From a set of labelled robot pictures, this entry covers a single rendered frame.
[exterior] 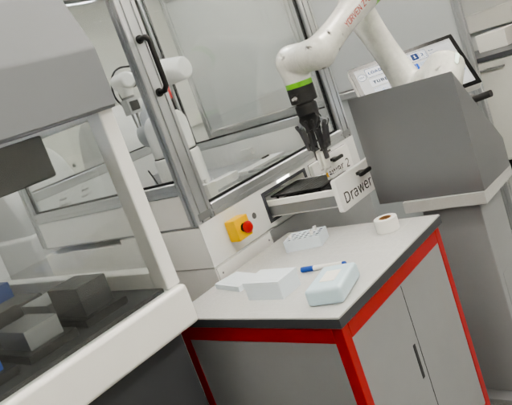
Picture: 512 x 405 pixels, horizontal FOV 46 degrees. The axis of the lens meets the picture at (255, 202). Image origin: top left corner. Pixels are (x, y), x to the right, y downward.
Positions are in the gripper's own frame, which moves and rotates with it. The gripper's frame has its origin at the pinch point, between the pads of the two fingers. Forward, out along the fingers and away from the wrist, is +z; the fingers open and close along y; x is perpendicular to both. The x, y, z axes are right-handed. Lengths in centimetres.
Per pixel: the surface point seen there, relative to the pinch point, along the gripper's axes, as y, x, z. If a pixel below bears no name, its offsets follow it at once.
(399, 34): -35, 158, -29
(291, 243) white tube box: -1.7, -28.6, 18.8
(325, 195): 4.4, -11.7, 9.6
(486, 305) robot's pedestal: 38, 10, 62
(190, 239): -26, -46, 7
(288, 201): -10.8, -11.7, 9.6
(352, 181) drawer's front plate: 10.9, -3.5, 8.4
